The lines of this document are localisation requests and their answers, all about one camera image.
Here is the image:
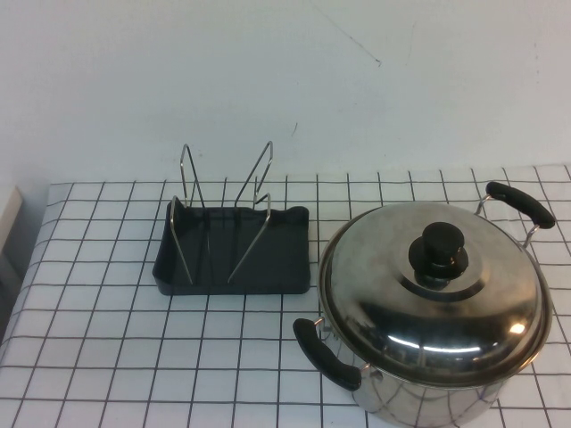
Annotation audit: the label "pale board edge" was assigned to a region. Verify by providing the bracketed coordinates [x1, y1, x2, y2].
[0, 184, 24, 286]

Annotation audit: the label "stainless steel pot lid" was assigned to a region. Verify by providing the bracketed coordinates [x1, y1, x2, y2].
[318, 200, 552, 385]

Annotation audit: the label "white grid tablecloth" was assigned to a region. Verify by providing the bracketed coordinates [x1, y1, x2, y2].
[0, 163, 571, 428]

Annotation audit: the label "stainless steel pot black handles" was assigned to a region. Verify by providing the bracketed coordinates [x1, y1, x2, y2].
[292, 179, 557, 428]

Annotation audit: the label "wire lid rack black tray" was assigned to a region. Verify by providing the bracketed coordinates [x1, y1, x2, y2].
[152, 140, 311, 298]

